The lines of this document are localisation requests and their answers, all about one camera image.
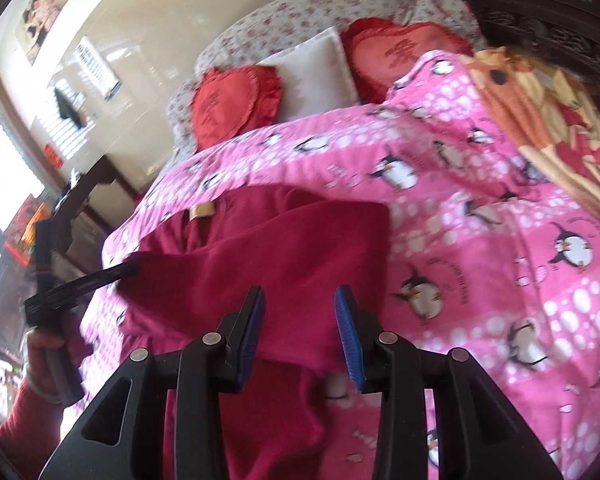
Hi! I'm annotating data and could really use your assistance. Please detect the pink penguin quilt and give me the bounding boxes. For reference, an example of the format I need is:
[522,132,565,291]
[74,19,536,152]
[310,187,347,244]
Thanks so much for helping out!
[81,51,600,479]

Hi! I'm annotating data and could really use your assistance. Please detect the dark wooden desk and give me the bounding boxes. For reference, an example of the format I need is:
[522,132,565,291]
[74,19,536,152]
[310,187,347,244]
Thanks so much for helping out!
[50,155,140,274]

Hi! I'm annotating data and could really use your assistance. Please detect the left hand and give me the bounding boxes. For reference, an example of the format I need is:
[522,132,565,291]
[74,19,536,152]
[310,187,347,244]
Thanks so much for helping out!
[26,328,93,401]

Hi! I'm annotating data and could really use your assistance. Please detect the dark red fleece sweater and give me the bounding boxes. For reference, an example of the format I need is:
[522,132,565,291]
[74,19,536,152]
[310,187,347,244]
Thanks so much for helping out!
[116,183,392,480]

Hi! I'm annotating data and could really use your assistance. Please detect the orange plastic crate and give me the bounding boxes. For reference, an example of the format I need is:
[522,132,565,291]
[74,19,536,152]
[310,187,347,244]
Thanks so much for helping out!
[20,204,50,247]

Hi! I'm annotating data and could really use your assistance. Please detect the dark carved wooden headboard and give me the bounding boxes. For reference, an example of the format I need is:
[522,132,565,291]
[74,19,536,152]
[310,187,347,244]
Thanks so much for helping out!
[464,0,600,110]

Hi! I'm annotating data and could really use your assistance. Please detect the floral folded duvet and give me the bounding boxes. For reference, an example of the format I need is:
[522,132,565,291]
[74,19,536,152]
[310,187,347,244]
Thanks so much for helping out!
[166,0,488,165]

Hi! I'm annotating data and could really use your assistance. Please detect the dark cloth hanging on wall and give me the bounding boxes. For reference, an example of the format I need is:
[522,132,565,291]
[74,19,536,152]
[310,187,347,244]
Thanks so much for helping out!
[54,88,86,129]

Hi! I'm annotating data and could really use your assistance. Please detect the white square pillow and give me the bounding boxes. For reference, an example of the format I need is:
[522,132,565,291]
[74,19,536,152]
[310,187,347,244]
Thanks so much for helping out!
[259,27,360,124]

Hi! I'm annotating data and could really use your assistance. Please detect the wall calendar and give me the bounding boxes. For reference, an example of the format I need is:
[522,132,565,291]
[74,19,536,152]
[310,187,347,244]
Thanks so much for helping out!
[73,36,121,102]

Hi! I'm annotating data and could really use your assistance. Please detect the left red heart pillow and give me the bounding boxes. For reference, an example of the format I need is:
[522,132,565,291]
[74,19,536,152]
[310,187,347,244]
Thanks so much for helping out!
[190,65,283,151]

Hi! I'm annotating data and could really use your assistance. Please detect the red heart pillow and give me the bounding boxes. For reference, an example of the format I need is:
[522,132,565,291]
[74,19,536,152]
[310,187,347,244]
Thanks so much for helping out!
[190,65,283,151]
[340,18,472,103]

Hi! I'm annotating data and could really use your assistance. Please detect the right red heart pillow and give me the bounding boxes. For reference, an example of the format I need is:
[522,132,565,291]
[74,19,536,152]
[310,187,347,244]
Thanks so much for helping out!
[340,18,472,103]

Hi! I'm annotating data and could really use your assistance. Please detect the framed wedding photo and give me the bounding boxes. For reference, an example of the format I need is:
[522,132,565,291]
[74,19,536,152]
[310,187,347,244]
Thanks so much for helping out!
[15,0,68,65]

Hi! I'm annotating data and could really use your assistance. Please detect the red paper wall sign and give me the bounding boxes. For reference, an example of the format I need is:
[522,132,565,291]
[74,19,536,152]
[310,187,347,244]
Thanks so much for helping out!
[43,143,64,170]

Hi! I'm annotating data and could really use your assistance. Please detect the orange cartoon blanket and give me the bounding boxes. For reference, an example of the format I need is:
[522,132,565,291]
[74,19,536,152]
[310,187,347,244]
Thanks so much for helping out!
[460,47,600,220]

